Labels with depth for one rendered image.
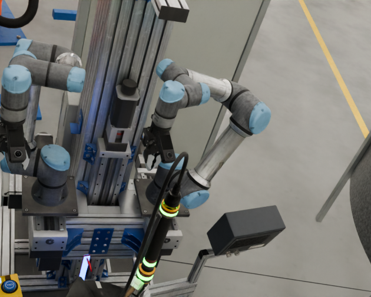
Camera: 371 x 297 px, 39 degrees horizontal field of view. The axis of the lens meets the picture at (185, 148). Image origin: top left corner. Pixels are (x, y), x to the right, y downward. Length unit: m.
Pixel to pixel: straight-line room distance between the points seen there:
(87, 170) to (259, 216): 0.79
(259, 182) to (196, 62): 1.38
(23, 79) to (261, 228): 1.14
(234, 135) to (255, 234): 0.40
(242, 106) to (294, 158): 2.81
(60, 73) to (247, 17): 2.02
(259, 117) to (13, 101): 0.95
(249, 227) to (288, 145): 2.90
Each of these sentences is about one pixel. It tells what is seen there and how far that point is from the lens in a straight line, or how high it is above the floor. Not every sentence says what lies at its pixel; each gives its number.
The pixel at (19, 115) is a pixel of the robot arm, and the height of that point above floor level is 1.71.
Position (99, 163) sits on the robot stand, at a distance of 2.25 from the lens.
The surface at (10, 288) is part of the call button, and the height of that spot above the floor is 1.08.
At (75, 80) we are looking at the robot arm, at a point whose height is 1.80.
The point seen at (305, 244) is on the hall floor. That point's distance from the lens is 4.09.
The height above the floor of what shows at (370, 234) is 0.65.
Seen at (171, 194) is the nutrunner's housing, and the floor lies 1.86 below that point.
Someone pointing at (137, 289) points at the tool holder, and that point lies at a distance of 1.39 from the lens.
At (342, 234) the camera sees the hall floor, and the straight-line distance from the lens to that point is 4.36.
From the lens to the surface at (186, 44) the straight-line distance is 3.31.
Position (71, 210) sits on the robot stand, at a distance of 2.22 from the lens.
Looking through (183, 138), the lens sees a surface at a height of 0.40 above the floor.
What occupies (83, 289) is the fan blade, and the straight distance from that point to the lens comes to 1.52.
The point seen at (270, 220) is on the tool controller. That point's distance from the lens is 2.19.
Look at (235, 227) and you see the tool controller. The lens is 2.09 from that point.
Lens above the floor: 2.66
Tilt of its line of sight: 37 degrees down
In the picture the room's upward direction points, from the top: 20 degrees clockwise
